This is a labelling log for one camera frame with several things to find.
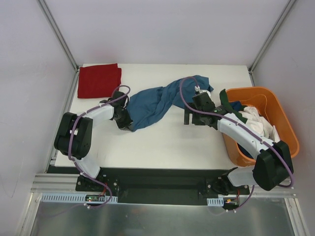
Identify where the dark green t shirt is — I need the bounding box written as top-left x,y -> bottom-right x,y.
219,89 -> 248,123

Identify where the right aluminium frame post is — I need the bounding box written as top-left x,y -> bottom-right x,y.
249,0 -> 297,73

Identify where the folded red t shirt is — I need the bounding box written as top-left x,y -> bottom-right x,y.
77,63 -> 122,99

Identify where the left white cable duct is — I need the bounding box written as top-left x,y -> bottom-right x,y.
41,193 -> 118,204

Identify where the aluminium frame post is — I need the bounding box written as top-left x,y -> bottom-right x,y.
249,0 -> 297,73
36,0 -> 79,71

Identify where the teal blue t shirt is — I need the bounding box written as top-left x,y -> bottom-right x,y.
127,75 -> 214,132

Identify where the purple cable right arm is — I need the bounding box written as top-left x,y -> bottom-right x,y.
179,76 -> 295,188

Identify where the right white cable duct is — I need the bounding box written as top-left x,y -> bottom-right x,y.
206,197 -> 224,207

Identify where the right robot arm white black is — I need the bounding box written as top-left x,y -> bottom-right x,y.
184,92 -> 294,195

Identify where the aluminium front rail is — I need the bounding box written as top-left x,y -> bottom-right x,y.
31,173 -> 298,198

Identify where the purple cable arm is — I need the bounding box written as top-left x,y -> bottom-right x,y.
67,85 -> 131,209
179,76 -> 295,188

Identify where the orange plastic basket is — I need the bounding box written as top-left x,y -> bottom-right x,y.
223,87 -> 300,167

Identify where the white t shirt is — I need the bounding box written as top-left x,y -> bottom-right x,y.
239,106 -> 281,143

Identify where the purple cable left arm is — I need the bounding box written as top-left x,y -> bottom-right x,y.
67,85 -> 131,209

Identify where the left aluminium frame post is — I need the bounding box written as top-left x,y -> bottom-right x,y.
36,0 -> 79,71

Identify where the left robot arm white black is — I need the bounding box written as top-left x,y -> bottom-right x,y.
54,91 -> 133,191

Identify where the white cable duct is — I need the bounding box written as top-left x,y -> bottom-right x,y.
206,197 -> 224,207
41,193 -> 118,204

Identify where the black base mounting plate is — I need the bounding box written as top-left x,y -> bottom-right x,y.
75,167 -> 251,204

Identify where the royal blue t shirt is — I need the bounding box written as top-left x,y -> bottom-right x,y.
230,101 -> 245,112

